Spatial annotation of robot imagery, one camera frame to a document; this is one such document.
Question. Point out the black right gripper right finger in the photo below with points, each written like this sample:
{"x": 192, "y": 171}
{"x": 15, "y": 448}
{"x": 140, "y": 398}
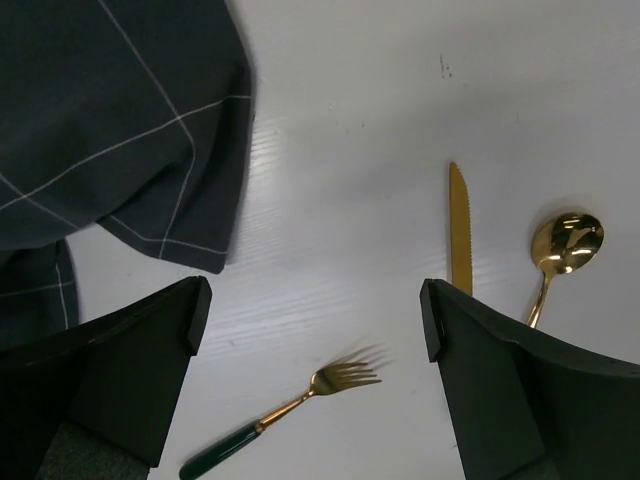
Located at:
{"x": 524, "y": 404}

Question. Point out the dark checked cloth placemat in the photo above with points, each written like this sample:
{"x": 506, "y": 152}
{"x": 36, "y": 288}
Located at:
{"x": 131, "y": 115}

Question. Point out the gold spoon green handle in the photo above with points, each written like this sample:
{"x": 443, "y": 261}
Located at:
{"x": 561, "y": 246}

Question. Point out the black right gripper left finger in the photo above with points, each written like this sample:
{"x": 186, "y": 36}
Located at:
{"x": 97, "y": 401}

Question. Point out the gold knife green handle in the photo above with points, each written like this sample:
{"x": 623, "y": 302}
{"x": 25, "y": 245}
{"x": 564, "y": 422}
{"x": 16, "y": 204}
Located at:
{"x": 460, "y": 231}

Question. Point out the gold fork green handle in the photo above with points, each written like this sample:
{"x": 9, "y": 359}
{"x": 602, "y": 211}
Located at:
{"x": 331, "y": 379}

